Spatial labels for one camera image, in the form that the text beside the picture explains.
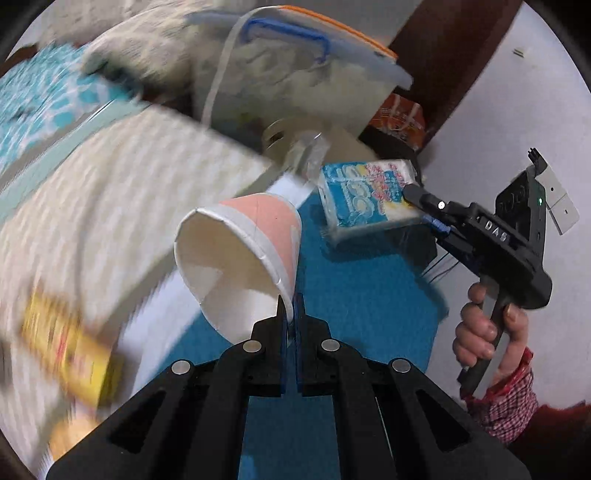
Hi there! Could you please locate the red plaid sleeve forearm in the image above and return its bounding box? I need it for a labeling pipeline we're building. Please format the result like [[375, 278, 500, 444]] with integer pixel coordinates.
[[461, 348, 539, 445]]

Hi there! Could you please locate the teal patterned duvet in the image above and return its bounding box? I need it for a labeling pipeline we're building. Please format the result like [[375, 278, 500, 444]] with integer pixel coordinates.
[[1, 44, 133, 169]]

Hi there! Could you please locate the orange shopping bag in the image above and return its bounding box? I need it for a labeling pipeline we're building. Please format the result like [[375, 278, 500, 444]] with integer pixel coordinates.
[[369, 93, 426, 151]]

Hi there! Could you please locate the clear bin blue handle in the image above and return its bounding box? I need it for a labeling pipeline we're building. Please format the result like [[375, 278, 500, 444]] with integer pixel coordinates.
[[189, 6, 413, 139]]

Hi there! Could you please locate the right hand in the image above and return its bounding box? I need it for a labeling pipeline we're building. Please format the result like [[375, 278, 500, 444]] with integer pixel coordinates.
[[453, 283, 529, 385]]

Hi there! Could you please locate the checkered folded quilt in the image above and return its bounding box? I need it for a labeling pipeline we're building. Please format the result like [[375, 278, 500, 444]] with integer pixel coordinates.
[[39, 0, 250, 91]]

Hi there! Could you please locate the round trash bin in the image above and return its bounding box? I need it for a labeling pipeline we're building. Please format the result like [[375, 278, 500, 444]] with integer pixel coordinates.
[[262, 117, 378, 165]]

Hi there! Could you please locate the patterned bed cover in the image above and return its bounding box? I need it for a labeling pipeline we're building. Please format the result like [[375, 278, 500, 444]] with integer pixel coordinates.
[[1, 101, 445, 479]]

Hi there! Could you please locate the yellow snack box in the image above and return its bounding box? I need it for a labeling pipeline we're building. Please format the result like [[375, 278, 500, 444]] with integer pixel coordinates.
[[20, 288, 123, 409]]

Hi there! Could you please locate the white charging cable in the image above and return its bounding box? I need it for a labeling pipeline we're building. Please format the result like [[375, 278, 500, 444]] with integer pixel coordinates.
[[200, 5, 283, 127]]

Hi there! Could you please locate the pink white paper cup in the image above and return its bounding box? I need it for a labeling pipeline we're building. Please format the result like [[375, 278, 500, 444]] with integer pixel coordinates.
[[173, 193, 301, 344]]

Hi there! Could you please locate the blue tissue pack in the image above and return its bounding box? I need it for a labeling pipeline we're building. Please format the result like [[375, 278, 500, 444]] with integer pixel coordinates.
[[318, 159, 423, 244]]

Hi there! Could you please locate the dark wooden door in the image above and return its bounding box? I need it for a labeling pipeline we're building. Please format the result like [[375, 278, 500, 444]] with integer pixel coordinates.
[[390, 0, 522, 142]]

